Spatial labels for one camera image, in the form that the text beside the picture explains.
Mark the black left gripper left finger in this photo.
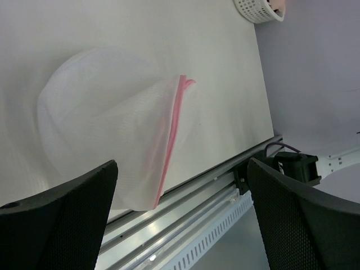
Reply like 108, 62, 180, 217
1, 160, 118, 269

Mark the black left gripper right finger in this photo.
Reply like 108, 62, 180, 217
247, 158, 359, 269

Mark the white mesh laundry bag pink zipper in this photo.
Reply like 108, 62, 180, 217
37, 47, 198, 211

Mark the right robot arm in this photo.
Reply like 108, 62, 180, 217
233, 147, 359, 269

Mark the pink bra in basket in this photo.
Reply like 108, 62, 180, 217
268, 0, 286, 15

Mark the white perforated plastic basket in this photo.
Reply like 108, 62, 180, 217
233, 0, 285, 24

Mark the aluminium mounting rail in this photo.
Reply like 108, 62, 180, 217
96, 142, 267, 269

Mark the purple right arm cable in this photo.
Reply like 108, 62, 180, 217
264, 141, 303, 158

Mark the white slotted cable duct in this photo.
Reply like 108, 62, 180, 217
159, 191, 253, 269

